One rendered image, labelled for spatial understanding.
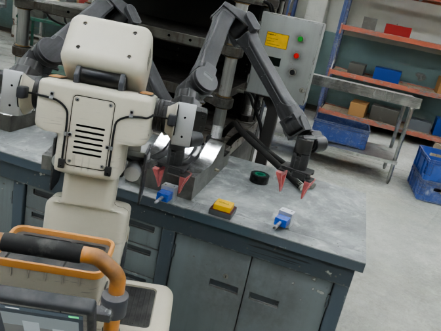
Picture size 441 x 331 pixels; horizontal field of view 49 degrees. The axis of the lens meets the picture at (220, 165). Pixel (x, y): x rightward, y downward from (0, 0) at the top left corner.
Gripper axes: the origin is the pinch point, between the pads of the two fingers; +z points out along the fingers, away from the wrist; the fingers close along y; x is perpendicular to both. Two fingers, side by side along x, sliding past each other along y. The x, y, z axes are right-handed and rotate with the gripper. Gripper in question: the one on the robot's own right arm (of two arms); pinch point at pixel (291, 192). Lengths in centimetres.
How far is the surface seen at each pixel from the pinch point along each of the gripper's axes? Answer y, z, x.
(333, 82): 76, -1, -343
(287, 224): -2.2, 10.3, 2.5
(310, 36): 31, -48, -79
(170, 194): 35.7, 8.9, 18.1
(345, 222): -17.1, 12.4, -22.5
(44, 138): 107, 12, 6
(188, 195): 33.7, 10.8, 9.5
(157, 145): 60, 3, -8
